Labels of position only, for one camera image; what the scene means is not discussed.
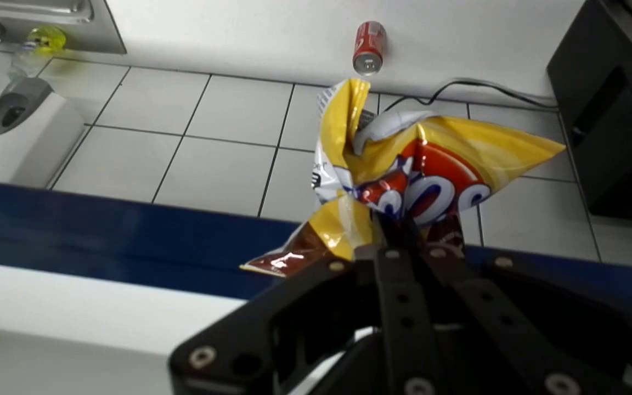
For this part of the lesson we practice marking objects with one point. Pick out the white wall soap dispenser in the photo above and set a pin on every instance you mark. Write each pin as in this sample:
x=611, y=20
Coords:
x=38, y=129

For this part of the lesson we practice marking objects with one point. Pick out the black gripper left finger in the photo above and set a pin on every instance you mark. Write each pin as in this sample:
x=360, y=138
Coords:
x=275, y=341

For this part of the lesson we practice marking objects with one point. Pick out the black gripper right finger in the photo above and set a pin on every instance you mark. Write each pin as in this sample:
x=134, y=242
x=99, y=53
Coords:
x=452, y=330

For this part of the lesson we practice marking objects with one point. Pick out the yellow snack packet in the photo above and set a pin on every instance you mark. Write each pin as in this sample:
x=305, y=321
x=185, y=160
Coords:
x=414, y=165

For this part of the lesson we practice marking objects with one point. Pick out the blue wall cabinet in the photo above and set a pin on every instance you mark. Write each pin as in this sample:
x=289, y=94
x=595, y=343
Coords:
x=128, y=242

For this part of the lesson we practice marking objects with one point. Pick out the red soda can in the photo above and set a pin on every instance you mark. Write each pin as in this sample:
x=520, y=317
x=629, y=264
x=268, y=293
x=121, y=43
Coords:
x=370, y=46

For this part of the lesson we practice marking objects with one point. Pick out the yellow dish soap bottle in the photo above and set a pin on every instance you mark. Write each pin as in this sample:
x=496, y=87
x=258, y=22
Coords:
x=38, y=46

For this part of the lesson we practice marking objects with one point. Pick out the black coffee maker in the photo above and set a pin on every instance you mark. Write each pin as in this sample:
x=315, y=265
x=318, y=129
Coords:
x=591, y=75

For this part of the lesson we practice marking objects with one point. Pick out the stainless steel sink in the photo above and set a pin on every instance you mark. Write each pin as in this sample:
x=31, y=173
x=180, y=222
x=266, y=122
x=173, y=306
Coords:
x=89, y=22

